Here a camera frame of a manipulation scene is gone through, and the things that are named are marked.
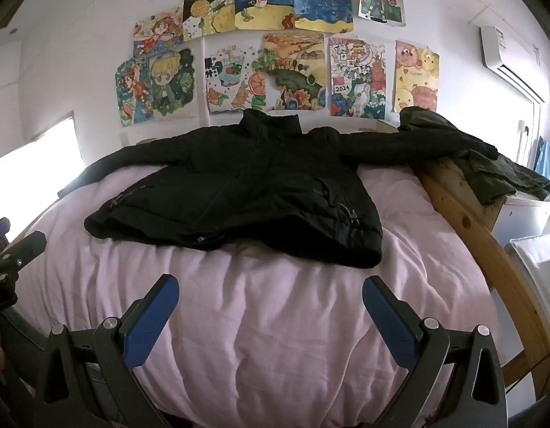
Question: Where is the group of colourful wall drawings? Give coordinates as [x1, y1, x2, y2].
[114, 0, 440, 128]

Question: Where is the wooden bed frame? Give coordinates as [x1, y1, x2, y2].
[377, 120, 550, 399]

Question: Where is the white pipe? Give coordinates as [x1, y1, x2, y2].
[516, 120, 530, 165]

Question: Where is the blue cloth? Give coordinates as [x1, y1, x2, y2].
[534, 136, 550, 188]

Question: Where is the dark green clothing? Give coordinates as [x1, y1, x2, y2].
[399, 106, 550, 206]

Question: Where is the white air conditioner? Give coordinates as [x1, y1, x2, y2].
[480, 24, 550, 104]

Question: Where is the black padded jacket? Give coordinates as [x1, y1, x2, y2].
[61, 109, 499, 269]

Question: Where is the pink bed sheet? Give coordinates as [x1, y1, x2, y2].
[16, 160, 508, 428]

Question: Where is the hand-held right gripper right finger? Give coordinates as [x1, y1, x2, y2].
[362, 275, 508, 428]

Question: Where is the bright window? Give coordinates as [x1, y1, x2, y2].
[0, 111, 86, 215]

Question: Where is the white pillow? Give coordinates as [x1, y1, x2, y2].
[504, 232, 550, 322]

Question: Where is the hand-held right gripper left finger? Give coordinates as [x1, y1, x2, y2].
[33, 274, 180, 428]

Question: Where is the white cabinet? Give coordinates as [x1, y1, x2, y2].
[491, 194, 550, 250]

